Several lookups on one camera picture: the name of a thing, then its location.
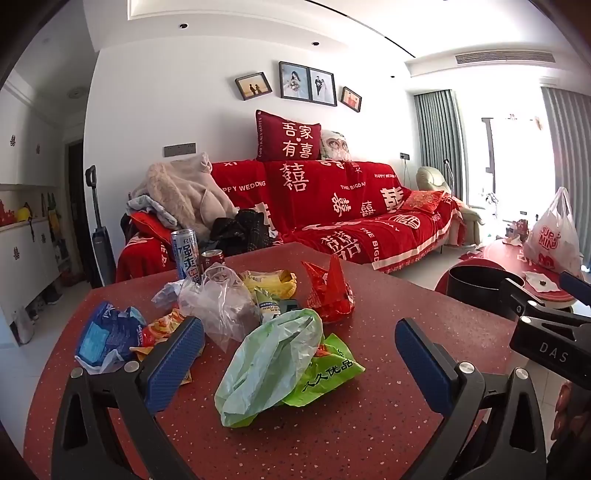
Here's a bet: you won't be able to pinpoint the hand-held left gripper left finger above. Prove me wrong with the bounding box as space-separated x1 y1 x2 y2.
51 316 206 480

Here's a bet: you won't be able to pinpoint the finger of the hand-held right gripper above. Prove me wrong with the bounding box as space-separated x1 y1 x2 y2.
558 271 591 308
499 276 591 325

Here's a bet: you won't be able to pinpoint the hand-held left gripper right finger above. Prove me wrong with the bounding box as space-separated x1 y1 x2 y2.
394 318 549 480

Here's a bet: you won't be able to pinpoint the orange snack packet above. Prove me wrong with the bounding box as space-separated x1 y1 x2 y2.
130 308 195 386

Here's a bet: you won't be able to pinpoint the black trash bin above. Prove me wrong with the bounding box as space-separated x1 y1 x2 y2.
447 264 527 319

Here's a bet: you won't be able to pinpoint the clear plastic bag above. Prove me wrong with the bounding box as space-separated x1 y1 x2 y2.
178 263 262 354

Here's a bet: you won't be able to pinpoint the small clear wrapper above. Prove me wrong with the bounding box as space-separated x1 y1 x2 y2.
151 279 185 310

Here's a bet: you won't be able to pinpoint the blue snack packet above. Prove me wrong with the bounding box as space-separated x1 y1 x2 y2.
75 301 147 374

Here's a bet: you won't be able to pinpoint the pale green plastic bag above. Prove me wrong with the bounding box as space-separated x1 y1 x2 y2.
215 308 324 429

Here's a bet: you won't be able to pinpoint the green snack packet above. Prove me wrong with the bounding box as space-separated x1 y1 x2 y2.
281 333 366 408

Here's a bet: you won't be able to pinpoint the blue green milk sachet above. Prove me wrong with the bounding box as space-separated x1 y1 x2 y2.
253 286 284 324

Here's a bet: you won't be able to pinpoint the red foil wrapper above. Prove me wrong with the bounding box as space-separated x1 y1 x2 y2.
301 254 357 324

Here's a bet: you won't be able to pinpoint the yellow wrapper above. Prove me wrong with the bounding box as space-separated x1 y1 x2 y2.
240 269 297 301

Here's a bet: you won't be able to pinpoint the person's right hand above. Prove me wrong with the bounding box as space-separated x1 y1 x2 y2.
551 383 591 467

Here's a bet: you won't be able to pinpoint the white paper napkin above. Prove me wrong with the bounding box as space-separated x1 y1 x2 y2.
524 271 563 294

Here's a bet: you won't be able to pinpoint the red round side table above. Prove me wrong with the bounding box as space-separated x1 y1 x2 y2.
480 240 591 306

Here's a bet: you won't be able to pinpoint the white red printed plastic bag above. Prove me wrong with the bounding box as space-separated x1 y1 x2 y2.
523 187 585 280

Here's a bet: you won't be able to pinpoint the red round stool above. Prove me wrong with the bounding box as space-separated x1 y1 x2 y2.
434 267 462 296

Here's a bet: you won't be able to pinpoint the short red drink can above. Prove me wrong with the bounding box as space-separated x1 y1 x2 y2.
198 249 225 278

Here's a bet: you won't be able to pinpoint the tall blue drink can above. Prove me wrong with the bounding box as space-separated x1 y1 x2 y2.
171 228 202 284

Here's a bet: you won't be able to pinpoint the grey green curtain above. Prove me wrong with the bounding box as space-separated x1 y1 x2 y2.
540 85 591 273
413 89 465 201

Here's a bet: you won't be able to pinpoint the red square cushion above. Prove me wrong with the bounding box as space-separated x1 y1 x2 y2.
406 190 445 213

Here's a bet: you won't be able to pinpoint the dark upright vacuum cleaner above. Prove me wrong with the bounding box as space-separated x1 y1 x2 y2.
84 165 117 289

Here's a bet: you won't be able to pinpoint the beige armchair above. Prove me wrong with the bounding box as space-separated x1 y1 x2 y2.
416 166 485 241

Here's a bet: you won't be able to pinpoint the black garment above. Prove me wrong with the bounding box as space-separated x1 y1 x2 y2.
210 209 278 257

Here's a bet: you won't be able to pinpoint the grey cloth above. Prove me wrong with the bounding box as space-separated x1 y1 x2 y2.
126 194 178 229

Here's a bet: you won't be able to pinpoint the beige fluffy coat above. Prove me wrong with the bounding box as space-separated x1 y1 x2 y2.
131 154 241 241

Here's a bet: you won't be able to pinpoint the white low cabinet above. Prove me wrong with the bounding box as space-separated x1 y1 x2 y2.
0 217 64 333

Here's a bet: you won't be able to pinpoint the red printed sofa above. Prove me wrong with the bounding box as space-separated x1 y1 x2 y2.
115 157 467 283

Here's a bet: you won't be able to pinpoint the white patterned pillow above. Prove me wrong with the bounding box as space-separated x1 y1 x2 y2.
320 129 352 162

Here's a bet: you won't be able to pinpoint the ceiling air vent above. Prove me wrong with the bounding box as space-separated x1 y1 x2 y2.
455 52 555 65

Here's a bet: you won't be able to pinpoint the red printed pillow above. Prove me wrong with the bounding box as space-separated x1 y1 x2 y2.
255 109 322 162

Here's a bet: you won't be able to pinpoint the small red picture frame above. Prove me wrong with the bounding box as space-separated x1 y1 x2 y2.
341 86 363 112

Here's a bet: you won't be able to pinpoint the white wall cabinet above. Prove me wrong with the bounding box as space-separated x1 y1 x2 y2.
0 79 88 188

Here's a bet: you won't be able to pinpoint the black sunset picture frame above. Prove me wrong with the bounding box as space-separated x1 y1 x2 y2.
235 71 272 101

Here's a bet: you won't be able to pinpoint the black wedding picture frame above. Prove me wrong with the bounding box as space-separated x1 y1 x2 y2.
308 67 338 107
278 61 311 101

